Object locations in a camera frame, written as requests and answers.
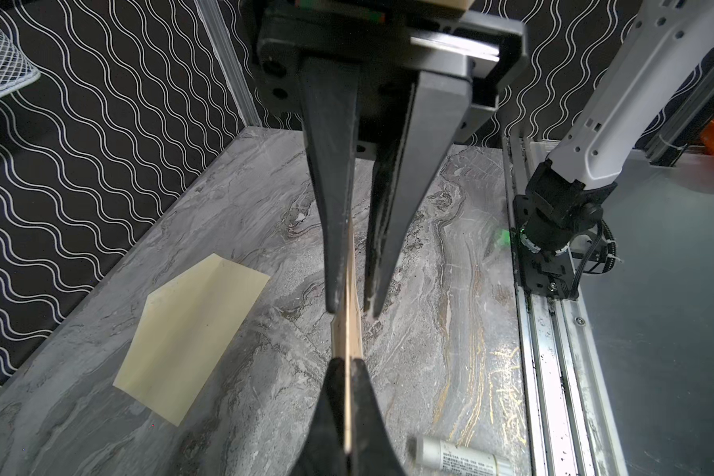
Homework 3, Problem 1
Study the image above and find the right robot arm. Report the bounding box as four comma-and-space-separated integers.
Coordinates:
241, 1, 714, 317

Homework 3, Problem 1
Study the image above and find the white glue stick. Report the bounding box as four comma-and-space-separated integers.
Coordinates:
415, 436, 515, 476

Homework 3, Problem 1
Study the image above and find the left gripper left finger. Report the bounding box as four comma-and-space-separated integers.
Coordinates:
290, 358, 347, 475

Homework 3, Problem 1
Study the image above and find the tan letter paper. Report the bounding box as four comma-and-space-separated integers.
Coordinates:
331, 222, 363, 456

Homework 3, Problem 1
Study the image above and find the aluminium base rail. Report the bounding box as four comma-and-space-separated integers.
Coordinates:
503, 136, 628, 475

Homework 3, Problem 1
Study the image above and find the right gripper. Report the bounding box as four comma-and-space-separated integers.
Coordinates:
240, 1, 529, 319

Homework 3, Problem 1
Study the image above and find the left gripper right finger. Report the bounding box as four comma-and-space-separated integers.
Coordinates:
350, 359, 405, 476

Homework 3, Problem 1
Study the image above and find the cream envelope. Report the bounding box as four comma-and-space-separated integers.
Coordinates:
113, 254, 270, 426

